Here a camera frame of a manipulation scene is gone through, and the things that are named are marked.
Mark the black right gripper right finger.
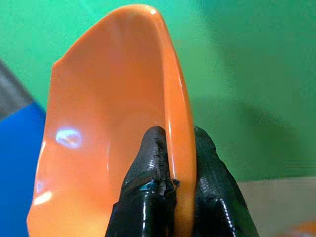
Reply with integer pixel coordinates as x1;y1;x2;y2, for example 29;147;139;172
192;126;260;237

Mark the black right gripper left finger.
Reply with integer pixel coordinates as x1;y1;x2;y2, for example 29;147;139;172
105;126;179;237

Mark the orange plastic bowl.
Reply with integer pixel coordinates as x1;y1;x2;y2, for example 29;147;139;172
26;4;198;237

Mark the orange plastic plate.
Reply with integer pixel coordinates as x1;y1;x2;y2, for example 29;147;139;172
275;221;316;237

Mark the green cloth backdrop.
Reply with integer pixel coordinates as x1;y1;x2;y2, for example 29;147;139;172
0;0;316;182

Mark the blue plastic container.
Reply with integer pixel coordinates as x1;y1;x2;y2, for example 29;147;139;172
0;103;47;237

